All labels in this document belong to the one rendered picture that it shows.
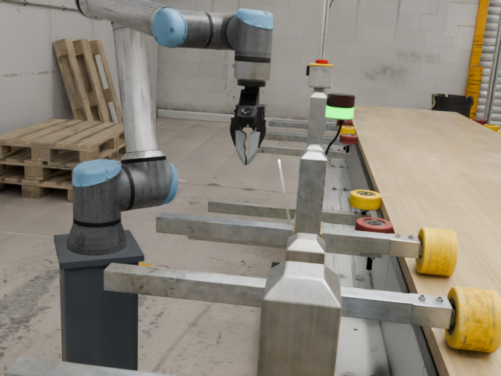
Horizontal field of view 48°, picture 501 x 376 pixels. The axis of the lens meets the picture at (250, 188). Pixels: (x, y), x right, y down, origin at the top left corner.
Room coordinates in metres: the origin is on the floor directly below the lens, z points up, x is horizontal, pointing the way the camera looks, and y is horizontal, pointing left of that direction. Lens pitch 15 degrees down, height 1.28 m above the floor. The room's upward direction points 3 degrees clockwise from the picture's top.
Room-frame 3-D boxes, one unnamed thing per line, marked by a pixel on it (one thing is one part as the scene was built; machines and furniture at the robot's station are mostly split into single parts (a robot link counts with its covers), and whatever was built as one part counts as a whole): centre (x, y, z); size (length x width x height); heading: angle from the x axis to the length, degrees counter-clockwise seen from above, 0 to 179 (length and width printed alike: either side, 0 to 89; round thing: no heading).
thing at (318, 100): (1.24, -0.14, 0.93); 0.03 x 0.03 x 0.48; 84
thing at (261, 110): (1.44, 0.01, 1.12); 0.09 x 0.08 x 0.12; 175
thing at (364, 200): (1.43, -0.30, 0.85); 0.08 x 0.08 x 0.11
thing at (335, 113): (1.23, -0.18, 1.14); 0.06 x 0.06 x 0.02
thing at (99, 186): (1.74, 0.48, 0.79); 0.17 x 0.15 x 0.18; 129
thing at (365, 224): (1.18, -0.28, 0.85); 0.08 x 0.08 x 0.11
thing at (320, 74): (1.74, -0.19, 1.18); 0.07 x 0.07 x 0.08; 84
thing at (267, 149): (2.45, -0.22, 0.81); 0.43 x 0.03 x 0.04; 84
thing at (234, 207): (1.45, -0.11, 0.83); 0.43 x 0.03 x 0.04; 84
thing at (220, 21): (1.51, 0.09, 1.29); 0.12 x 0.12 x 0.09; 39
